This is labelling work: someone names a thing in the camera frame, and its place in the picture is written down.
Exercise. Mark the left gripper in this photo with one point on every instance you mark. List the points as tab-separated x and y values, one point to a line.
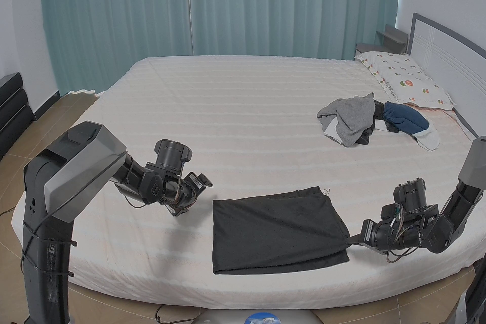
188	193

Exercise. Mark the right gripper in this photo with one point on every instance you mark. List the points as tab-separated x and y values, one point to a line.
374	233

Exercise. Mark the black T-shirt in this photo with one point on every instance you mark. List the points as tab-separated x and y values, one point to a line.
273	231

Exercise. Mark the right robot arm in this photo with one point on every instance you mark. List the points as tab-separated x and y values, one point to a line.
436	227

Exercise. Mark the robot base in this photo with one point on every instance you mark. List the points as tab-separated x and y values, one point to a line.
258	318

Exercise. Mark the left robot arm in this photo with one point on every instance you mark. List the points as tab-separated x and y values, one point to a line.
76	163

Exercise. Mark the bed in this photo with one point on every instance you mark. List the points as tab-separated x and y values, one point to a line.
243	106

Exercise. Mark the pile of clothes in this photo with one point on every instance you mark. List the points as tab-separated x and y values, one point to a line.
351	117

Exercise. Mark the white printed pillow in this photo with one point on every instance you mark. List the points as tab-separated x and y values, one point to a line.
406	79

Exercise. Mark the grey bedside table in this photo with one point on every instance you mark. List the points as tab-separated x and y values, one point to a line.
383	42

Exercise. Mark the black chest of drawers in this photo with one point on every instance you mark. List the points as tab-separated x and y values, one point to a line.
13	110

